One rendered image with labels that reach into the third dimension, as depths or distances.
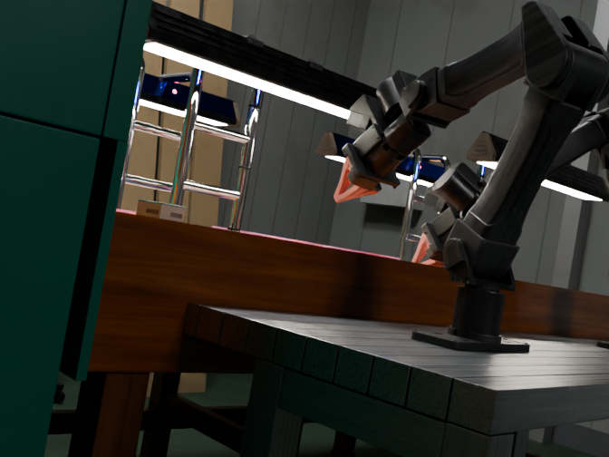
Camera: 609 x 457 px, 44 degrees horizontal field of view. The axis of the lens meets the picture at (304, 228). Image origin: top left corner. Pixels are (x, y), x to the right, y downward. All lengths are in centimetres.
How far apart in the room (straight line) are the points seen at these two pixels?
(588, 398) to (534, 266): 329
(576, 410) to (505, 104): 363
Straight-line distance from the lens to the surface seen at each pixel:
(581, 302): 169
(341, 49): 495
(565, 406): 81
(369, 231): 474
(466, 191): 137
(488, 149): 189
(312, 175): 476
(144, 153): 340
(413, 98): 114
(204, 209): 360
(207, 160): 363
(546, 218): 414
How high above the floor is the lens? 76
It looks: 1 degrees up
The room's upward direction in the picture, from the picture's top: 10 degrees clockwise
